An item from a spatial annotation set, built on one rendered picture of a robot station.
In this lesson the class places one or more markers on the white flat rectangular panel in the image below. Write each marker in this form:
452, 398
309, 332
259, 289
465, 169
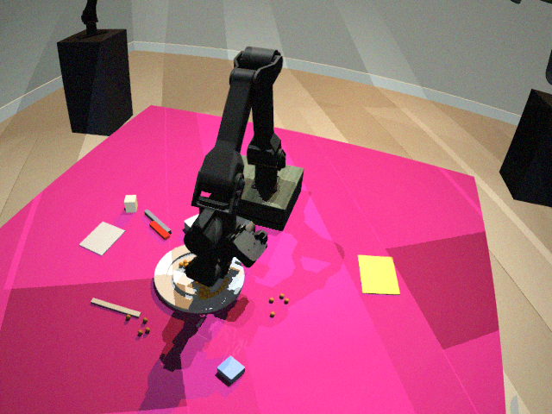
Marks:
102, 238

